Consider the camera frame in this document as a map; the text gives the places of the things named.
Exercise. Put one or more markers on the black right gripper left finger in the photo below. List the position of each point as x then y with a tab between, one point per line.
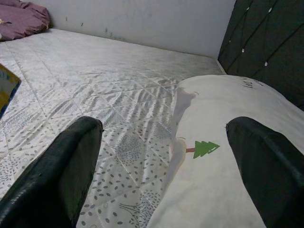
52	180

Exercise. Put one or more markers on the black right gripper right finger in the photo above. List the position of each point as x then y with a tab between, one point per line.
273	180

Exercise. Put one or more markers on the cream pillow with green tree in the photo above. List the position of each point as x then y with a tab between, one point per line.
209	185

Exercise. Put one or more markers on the colourful children's book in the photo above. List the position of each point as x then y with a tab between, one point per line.
7	90

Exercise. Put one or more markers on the mauve cartoon print blanket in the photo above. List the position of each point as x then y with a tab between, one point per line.
21	21

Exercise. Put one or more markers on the grey quilted mattress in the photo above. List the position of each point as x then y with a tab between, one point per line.
95	78

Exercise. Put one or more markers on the black tufted headboard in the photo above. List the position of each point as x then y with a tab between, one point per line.
268	42

